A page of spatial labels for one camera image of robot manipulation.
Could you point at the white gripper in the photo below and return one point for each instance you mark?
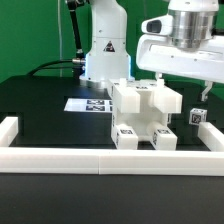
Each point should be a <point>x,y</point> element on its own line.
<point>157,54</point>

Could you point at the white tagged cube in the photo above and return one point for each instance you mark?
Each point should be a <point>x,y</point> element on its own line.
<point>197,115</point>

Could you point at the white chair back frame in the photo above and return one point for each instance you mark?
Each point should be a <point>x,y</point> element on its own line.
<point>138,96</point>

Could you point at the white chair seat part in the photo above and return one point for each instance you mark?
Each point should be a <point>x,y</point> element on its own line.
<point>137,123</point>

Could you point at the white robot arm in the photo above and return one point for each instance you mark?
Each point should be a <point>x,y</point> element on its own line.
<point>183,42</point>

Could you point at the white tag sheet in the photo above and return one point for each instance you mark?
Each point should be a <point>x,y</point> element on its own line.
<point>88,105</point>

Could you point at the white U-shaped fence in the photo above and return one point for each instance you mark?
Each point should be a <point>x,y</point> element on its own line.
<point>102,162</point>

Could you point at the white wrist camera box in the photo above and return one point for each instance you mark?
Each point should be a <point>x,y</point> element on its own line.
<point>162,25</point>

